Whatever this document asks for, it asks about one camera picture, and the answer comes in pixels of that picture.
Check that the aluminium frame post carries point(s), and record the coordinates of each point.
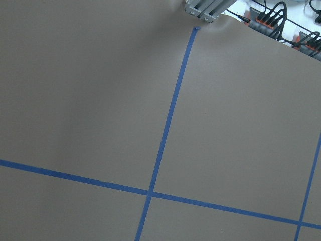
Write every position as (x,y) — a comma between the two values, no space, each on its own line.
(207,10)

